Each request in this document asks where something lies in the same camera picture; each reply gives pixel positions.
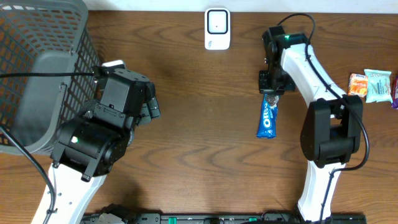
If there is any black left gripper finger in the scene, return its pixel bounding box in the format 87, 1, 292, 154
146, 82, 155, 100
138, 97, 160, 125

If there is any blue Oreo cookie pack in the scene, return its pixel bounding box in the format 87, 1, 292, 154
256, 94, 279, 139

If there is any small orange snack box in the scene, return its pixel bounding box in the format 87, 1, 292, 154
348, 73, 368, 97

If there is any teal green snack packet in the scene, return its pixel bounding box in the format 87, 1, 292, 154
364, 69, 392, 103

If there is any red purple snack packet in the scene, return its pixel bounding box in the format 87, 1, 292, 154
391, 76, 398, 110

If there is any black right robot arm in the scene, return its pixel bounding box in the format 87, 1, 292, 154
259, 26, 367, 223

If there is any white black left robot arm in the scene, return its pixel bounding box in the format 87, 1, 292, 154
32, 67, 160, 223

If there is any grey plastic mesh basket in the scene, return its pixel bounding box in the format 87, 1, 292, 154
1, 0, 101, 155

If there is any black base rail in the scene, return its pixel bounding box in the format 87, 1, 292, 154
80, 203, 368, 224

